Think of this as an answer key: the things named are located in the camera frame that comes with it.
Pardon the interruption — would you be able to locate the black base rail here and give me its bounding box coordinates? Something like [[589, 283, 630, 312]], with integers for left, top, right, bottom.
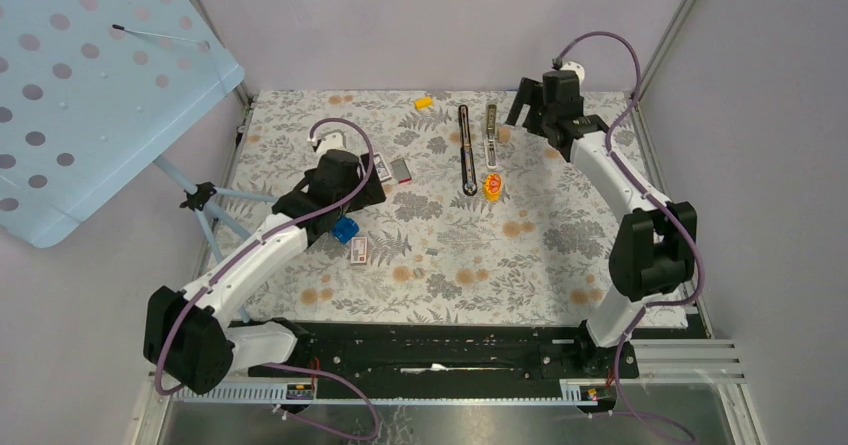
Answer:
[[247, 322, 639, 401]]

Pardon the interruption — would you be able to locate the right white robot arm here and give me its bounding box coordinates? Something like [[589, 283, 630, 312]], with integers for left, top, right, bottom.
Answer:
[[505, 64, 697, 377]]

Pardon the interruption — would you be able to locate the white beige stapler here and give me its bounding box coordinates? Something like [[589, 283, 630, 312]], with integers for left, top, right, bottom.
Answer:
[[484, 103, 498, 169]]

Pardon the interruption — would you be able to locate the blue yellow toy car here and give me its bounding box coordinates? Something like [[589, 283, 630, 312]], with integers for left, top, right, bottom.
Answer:
[[332, 216, 360, 244]]

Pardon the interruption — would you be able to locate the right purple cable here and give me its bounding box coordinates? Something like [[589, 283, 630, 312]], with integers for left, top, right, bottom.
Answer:
[[555, 31, 705, 445]]

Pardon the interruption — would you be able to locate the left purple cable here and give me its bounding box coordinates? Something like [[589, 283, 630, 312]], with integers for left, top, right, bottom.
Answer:
[[153, 117, 383, 442]]

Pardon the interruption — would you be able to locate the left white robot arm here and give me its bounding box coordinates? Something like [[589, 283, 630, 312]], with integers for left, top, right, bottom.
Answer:
[[142, 133, 386, 394]]

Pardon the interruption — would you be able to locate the blue playing card box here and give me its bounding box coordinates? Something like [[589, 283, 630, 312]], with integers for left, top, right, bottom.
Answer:
[[374, 153, 393, 183]]

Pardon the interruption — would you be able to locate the blue perforated stand panel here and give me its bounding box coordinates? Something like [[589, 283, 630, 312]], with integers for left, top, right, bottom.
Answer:
[[1, 0, 245, 248]]

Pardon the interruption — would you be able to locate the yellow butterfly toy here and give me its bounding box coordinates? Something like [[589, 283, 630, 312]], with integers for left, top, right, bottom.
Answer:
[[482, 173, 504, 201]]

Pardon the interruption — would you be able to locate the purple cable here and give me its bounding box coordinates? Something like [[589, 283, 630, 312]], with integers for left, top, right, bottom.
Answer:
[[555, 31, 705, 445], [153, 117, 383, 442]]

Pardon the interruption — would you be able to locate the yellow small block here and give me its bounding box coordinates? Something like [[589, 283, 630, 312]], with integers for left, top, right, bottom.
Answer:
[[414, 96, 434, 110]]

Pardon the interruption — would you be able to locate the floral table mat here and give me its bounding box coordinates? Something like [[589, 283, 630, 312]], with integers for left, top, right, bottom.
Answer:
[[234, 91, 618, 325]]

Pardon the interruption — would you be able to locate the tan small cube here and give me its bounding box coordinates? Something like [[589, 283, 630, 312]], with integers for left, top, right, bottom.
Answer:
[[498, 126, 512, 143]]

